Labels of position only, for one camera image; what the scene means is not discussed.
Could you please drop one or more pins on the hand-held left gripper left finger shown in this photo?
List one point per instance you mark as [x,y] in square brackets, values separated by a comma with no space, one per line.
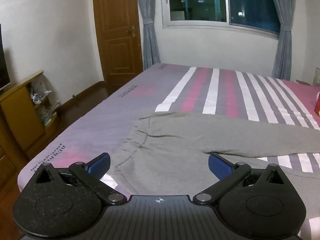
[100,165]

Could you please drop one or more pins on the translucent white container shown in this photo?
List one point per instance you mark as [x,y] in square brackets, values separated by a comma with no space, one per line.
[317,76]

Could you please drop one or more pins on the sliding glass window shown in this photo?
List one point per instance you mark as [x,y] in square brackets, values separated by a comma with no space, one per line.
[200,2]

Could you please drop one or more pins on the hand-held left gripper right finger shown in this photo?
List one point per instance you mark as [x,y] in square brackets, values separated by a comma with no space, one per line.
[220,165]

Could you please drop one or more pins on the colourful printed pillow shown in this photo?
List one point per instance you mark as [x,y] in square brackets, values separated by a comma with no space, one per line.
[318,107]

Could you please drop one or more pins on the crumpled white plastic bags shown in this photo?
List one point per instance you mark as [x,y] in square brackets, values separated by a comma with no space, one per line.
[41,92]

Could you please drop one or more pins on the bed with striped sheet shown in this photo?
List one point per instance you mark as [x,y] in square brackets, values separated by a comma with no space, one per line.
[100,120]

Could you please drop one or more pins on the yellow wooden cabinet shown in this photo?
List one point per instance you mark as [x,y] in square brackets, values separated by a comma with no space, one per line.
[20,115]

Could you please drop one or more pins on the brown wooden door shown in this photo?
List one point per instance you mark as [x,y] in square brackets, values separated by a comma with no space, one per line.
[117,42]

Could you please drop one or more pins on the black television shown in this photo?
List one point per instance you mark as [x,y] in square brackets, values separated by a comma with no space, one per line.
[3,62]

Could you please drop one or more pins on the grey curtain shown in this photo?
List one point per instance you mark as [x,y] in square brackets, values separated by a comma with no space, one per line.
[283,42]
[149,35]

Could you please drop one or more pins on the grey sweatshirt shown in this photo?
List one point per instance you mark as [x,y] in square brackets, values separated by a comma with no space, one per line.
[175,142]

